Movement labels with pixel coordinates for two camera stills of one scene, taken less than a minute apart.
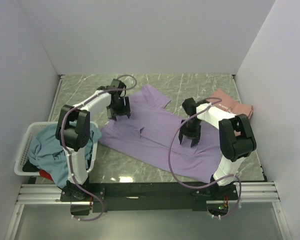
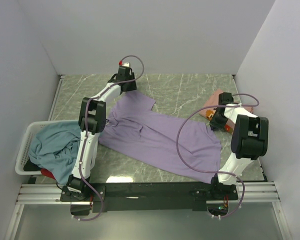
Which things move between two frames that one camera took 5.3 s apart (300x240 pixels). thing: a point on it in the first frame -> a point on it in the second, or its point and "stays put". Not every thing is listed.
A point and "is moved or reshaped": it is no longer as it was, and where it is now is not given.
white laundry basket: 22,152 stays put
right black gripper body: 190,134 -> 216,124
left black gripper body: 119,110 -> 129,85
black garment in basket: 28,167 stays put
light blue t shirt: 46,152 stays put
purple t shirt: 144,135 is moved or reshaped
